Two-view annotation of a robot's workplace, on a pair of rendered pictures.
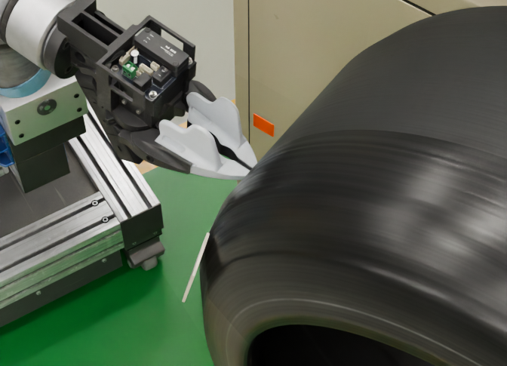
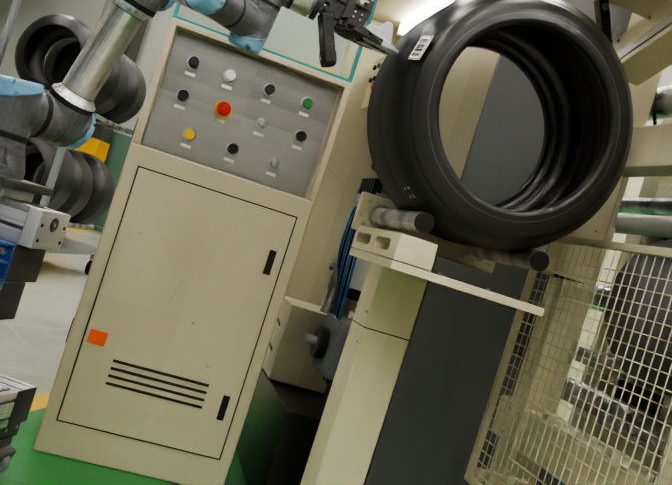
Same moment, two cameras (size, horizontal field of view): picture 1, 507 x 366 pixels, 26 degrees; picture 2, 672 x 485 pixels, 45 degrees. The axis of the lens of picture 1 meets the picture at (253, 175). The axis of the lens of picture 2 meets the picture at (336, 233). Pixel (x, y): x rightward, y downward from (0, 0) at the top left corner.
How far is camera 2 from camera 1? 192 cm
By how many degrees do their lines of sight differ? 69
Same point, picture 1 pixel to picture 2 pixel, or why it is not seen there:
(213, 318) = (431, 65)
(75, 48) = not seen: outside the picture
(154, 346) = not seen: outside the picture
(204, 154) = (387, 36)
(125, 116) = (354, 21)
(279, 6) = (145, 223)
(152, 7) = not seen: outside the picture
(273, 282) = (474, 19)
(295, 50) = (148, 256)
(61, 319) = not seen: outside the picture
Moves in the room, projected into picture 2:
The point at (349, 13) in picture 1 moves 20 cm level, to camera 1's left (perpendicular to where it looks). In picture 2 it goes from (198, 215) to (142, 199)
